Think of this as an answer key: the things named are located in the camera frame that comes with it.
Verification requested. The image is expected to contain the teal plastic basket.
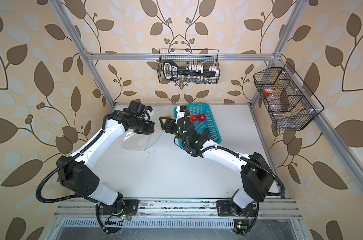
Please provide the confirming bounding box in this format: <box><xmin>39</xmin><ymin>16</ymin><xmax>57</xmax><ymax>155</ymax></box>
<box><xmin>186</xmin><ymin>103</ymin><xmax>221</xmax><ymax>144</ymax></box>

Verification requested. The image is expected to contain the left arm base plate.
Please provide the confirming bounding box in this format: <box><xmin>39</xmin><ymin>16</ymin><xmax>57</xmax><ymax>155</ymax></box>
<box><xmin>98</xmin><ymin>199</ymin><xmax>140</xmax><ymax>217</ymax></box>

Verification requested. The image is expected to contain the clear zip top bag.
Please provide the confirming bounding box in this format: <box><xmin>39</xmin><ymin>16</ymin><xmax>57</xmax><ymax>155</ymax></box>
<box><xmin>120</xmin><ymin>132</ymin><xmax>163</xmax><ymax>152</ymax></box>

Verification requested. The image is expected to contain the right black wire basket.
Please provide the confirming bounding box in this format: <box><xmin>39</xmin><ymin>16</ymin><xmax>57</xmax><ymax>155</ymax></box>
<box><xmin>253</xmin><ymin>63</ymin><xmax>324</xmax><ymax>131</ymax></box>

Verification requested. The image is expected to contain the aluminium front rail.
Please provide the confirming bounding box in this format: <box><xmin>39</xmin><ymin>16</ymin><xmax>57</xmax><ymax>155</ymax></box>
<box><xmin>54</xmin><ymin>198</ymin><xmax>302</xmax><ymax>220</ymax></box>

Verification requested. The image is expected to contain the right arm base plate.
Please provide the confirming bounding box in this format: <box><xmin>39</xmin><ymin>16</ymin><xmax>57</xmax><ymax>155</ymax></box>
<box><xmin>216</xmin><ymin>200</ymin><xmax>258</xmax><ymax>218</ymax></box>

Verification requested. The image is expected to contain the black wire basket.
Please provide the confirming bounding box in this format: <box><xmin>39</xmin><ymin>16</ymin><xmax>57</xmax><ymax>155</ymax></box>
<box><xmin>253</xmin><ymin>63</ymin><xmax>324</xmax><ymax>131</ymax></box>
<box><xmin>157</xmin><ymin>48</ymin><xmax>220</xmax><ymax>85</ymax></box>

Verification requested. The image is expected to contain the red apple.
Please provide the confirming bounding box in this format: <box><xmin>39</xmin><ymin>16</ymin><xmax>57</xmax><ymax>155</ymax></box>
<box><xmin>197</xmin><ymin>114</ymin><xmax>206</xmax><ymax>122</ymax></box>

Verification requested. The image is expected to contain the red yellow mango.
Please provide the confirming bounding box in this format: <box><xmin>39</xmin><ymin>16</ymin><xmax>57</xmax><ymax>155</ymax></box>
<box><xmin>189</xmin><ymin>115</ymin><xmax>198</xmax><ymax>122</ymax></box>

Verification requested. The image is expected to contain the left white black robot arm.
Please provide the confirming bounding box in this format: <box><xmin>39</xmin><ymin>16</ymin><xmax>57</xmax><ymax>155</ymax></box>
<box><xmin>36</xmin><ymin>101</ymin><xmax>155</xmax><ymax>206</ymax></box>

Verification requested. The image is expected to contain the back black wire basket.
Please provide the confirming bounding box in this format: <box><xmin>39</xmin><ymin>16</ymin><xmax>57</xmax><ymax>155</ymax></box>
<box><xmin>157</xmin><ymin>48</ymin><xmax>220</xmax><ymax>85</ymax></box>

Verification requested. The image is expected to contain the red capped bottle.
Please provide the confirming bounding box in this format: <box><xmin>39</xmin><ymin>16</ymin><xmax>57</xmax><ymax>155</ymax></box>
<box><xmin>263</xmin><ymin>88</ymin><xmax>278</xmax><ymax>102</ymax></box>

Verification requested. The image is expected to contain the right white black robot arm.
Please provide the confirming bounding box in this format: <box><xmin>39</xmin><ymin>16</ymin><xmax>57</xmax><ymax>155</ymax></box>
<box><xmin>159</xmin><ymin>105</ymin><xmax>285</xmax><ymax>216</ymax></box>

